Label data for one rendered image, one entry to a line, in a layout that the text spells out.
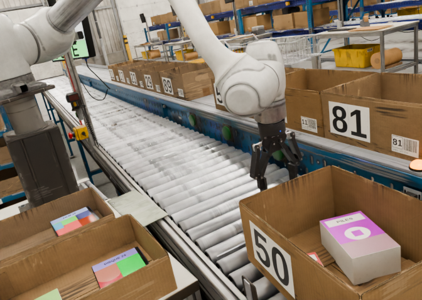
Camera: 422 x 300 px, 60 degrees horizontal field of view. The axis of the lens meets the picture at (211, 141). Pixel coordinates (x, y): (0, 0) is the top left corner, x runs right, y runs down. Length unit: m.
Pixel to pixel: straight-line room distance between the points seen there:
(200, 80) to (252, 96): 1.58
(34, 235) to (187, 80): 1.30
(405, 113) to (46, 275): 1.05
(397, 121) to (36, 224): 1.19
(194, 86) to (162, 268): 1.57
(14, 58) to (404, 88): 1.33
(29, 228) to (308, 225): 0.92
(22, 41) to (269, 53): 0.88
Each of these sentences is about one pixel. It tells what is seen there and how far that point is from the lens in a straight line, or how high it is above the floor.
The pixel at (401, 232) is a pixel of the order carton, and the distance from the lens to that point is 0.96.
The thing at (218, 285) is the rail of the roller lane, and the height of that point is 0.74.
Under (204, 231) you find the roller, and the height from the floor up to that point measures 0.74.
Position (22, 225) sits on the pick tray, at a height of 0.81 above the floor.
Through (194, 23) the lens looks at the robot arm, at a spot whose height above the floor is 1.34.
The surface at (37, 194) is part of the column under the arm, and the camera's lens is 1.50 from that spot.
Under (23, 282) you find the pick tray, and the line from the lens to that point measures 1.15.
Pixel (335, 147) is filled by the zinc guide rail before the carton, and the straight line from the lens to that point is 1.24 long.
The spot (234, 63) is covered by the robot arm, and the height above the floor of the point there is 1.25.
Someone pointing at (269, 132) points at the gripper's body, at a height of 1.03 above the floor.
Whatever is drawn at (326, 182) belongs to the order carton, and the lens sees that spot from 1.05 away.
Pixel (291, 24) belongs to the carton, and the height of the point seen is 0.88.
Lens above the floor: 1.35
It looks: 19 degrees down
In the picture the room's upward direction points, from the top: 11 degrees counter-clockwise
